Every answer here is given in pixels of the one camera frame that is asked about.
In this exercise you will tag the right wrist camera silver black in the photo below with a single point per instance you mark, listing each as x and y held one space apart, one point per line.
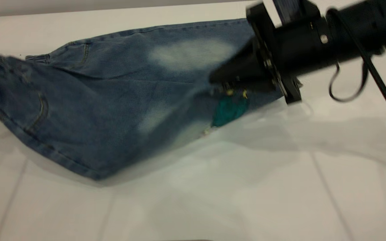
295 10

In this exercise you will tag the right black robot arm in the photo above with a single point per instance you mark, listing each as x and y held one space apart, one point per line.
364 30

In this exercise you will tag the blue denim children's pants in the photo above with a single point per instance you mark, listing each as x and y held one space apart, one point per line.
95 117

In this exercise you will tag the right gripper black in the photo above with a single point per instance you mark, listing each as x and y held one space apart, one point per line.
297 50

